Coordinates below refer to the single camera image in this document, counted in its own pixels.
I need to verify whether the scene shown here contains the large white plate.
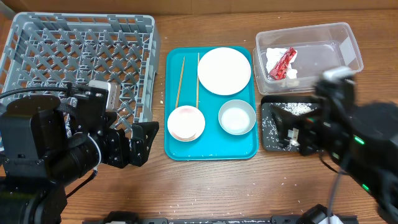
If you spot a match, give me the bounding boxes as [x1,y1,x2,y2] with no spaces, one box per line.
[197,47,252,96]

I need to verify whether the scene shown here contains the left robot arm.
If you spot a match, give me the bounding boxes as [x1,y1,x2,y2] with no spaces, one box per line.
[1,84,159,223]

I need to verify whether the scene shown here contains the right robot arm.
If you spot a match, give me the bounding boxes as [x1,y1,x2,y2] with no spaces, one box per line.
[271,78,397,223]

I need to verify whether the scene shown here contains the right wooden chopstick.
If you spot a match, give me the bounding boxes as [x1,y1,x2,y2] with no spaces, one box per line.
[195,53,200,109]

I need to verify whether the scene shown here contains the wooden chopstick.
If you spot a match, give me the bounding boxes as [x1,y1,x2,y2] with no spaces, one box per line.
[195,53,200,109]
[175,56,185,109]

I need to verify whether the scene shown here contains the grey dish rack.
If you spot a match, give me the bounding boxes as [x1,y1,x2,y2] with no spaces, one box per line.
[1,12,160,134]

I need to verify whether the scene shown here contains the left wooden chopstick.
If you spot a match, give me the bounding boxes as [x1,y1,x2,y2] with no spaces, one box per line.
[175,56,185,109]

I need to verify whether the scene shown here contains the grey bowl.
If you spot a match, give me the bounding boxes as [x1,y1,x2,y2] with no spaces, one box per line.
[218,100,256,136]

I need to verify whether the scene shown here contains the white tissue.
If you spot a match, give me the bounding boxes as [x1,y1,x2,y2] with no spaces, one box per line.
[266,47,299,82]

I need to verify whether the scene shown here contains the black waste tray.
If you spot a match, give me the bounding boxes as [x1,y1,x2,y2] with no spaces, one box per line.
[261,95,318,152]

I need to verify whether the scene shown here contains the red snack wrapper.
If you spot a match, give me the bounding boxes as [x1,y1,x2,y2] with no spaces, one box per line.
[268,47,298,81]

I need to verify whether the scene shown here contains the clear plastic bin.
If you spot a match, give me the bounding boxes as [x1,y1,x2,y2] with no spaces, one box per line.
[253,22,364,95]

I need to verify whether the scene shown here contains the teal plastic tray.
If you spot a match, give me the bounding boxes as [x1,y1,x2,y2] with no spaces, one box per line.
[164,46,259,161]

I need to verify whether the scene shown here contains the pile of rice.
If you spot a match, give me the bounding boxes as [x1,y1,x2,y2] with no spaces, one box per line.
[261,103,317,151]

